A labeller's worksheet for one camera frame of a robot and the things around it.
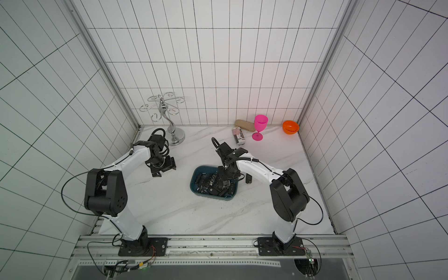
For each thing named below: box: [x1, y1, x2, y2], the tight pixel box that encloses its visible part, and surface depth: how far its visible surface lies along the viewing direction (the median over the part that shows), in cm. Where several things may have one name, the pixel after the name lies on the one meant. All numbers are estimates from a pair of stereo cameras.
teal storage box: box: [190, 165, 239, 201], surface depth 91 cm
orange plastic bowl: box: [282, 120, 300, 135], surface depth 117 cm
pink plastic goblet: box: [252, 114, 269, 142], surface depth 107 cm
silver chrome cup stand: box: [139, 92, 186, 147], surface depth 95 cm
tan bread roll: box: [234, 119, 257, 132], surface depth 124 cm
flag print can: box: [231, 126, 246, 146], surface depth 112 cm
